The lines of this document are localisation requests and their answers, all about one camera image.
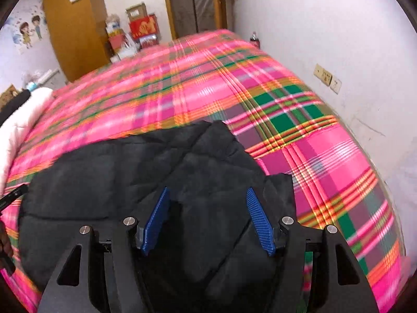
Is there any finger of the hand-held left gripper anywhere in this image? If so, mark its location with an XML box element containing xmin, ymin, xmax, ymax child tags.
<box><xmin>0</xmin><ymin>184</ymin><xmax>29</xmax><ymax>212</ymax></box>

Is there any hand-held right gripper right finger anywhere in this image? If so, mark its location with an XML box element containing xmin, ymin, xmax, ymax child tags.
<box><xmin>246</xmin><ymin>187</ymin><xmax>380</xmax><ymax>313</ymax></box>

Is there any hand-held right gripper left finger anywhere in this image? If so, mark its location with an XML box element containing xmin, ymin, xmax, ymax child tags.
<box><xmin>38</xmin><ymin>187</ymin><xmax>171</xmax><ymax>313</ymax></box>

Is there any black puffer jacket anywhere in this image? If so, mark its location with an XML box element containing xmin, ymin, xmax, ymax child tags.
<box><xmin>18</xmin><ymin>121</ymin><xmax>308</xmax><ymax>313</ymax></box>

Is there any person's left hand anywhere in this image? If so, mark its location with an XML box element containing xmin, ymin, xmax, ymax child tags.
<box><xmin>0</xmin><ymin>221</ymin><xmax>14</xmax><ymax>258</ymax></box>

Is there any black cloth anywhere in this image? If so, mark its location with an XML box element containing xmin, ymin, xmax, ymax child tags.
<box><xmin>0</xmin><ymin>89</ymin><xmax>32</xmax><ymax>128</ymax></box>

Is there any small brown box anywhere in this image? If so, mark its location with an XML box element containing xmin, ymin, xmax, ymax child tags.
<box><xmin>0</xmin><ymin>84</ymin><xmax>18</xmax><ymax>105</ymax></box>

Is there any pink plaid bed sheet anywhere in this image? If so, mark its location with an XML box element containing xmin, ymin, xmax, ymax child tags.
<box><xmin>0</xmin><ymin>29</ymin><xmax>412</xmax><ymax>313</ymax></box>

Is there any stack of white red boxes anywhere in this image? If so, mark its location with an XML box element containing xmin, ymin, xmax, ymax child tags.
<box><xmin>105</xmin><ymin>15</ymin><xmax>131</xmax><ymax>63</ymax></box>

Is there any red gift box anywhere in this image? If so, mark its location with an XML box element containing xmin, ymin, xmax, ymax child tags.
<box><xmin>128</xmin><ymin>14</ymin><xmax>159</xmax><ymax>39</ymax></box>

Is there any cardboard box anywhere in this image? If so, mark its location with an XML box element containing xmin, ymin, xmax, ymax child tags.
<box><xmin>126</xmin><ymin>3</ymin><xmax>148</xmax><ymax>23</ymax></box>

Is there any cartoon wall sticker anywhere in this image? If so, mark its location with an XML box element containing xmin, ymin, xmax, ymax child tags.
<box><xmin>11</xmin><ymin>14</ymin><xmax>45</xmax><ymax>55</ymax></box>

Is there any grey door with wooden frame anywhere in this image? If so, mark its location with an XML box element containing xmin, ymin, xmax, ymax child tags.
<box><xmin>161</xmin><ymin>0</ymin><xmax>229</xmax><ymax>40</ymax></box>

